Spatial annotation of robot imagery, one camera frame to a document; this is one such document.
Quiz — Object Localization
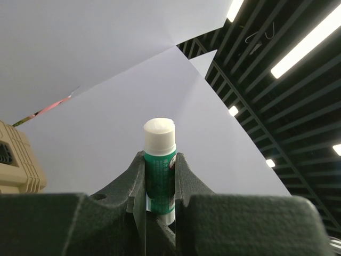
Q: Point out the ceiling light strips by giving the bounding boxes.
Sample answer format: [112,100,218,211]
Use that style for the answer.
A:
[210,1,340,171]

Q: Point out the green white glue stick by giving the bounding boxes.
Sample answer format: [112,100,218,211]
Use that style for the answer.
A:
[143,118,177,226]

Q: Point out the tan plastic tool case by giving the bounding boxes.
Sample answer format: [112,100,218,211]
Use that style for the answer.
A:
[1,122,47,194]

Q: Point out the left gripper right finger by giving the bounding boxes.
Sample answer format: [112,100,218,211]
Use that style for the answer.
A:
[175,153,333,255]

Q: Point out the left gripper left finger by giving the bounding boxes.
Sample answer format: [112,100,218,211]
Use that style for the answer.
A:
[1,152,146,255]

